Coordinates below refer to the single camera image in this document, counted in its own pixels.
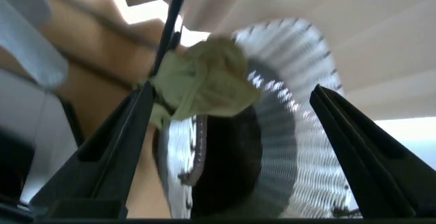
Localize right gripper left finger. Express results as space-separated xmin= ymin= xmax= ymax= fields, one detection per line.
xmin=29 ymin=80 xmax=155 ymax=220

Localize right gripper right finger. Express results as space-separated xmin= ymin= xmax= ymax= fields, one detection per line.
xmin=309 ymin=84 xmax=436 ymax=219

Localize black clothes rack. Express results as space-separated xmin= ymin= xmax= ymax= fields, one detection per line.
xmin=44 ymin=0 xmax=193 ymax=146

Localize white laundry basket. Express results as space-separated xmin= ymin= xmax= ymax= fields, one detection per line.
xmin=155 ymin=18 xmax=362 ymax=219

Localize pale grey shorts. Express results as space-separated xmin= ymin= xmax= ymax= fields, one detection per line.
xmin=0 ymin=0 xmax=69 ymax=89

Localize green garment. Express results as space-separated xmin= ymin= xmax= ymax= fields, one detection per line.
xmin=134 ymin=36 xmax=262 ymax=131

